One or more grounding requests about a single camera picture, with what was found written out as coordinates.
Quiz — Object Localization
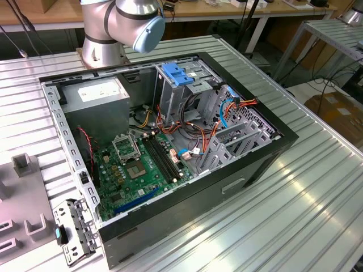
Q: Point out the orange power wire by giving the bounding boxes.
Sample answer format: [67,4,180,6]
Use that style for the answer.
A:
[226,96,259,111]

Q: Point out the grey metal disk bay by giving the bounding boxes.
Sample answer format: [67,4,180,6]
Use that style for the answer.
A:
[197,118,281,175]

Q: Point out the black RAM slot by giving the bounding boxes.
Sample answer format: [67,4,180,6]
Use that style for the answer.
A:
[141,136,174,184]
[147,133,181,179]
[143,135,178,182]
[151,131,184,177]

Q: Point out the grey metal drive cage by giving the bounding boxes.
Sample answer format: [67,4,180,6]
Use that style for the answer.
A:
[153,58,225,125]

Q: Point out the metal socket cover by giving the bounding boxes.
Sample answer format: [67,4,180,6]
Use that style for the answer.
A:
[112,133,141,164]

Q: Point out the CPU socket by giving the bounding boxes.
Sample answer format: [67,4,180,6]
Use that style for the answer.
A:
[126,160,148,179]

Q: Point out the green motherboard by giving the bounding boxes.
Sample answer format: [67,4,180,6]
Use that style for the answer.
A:
[92,131,196,223]

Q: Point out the black open PC case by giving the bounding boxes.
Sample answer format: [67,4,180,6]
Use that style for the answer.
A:
[38,51,300,270]

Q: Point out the blue expansion slot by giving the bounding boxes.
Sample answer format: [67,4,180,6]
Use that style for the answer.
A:
[113,187,160,216]

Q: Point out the grey power supply unit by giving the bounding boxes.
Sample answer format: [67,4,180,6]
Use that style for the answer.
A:
[60,76,131,148]

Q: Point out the white low table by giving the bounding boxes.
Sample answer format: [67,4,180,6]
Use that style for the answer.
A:
[285,78,345,105]

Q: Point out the wooden desk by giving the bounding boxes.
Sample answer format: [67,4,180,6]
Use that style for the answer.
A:
[0,0,340,33]

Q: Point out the white box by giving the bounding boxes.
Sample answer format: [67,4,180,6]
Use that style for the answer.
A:
[231,0,269,9]

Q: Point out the black latch with teal tab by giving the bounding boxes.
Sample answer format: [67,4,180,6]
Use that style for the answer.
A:
[53,225,70,246]

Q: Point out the cardboard box with labels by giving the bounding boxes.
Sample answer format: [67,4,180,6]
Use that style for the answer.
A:
[305,90,363,148]

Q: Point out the grey parts rack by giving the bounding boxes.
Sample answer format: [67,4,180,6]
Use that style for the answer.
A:
[0,152,65,272]

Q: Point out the small cardboard box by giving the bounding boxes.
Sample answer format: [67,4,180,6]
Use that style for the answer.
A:
[39,0,59,14]

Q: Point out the orange red wire bundle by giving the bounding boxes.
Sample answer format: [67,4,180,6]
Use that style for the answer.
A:
[155,112,222,155]

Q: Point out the yellow black power wires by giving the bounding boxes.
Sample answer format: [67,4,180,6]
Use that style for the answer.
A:
[133,104,155,130]

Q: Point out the blue data wire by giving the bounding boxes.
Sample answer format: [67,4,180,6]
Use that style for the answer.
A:
[219,87,241,130]

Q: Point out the blue plastic drive bracket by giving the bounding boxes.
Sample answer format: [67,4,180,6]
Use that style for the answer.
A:
[161,62,195,88]

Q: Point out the red black fan wire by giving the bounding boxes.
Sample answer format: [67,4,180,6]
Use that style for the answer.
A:
[77,126,96,171]

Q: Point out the metal slot retention bracket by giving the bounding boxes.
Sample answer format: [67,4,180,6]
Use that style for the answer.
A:
[52,198,100,267]

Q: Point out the black dangling cable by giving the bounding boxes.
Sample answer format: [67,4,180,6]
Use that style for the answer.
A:
[0,0,54,59]

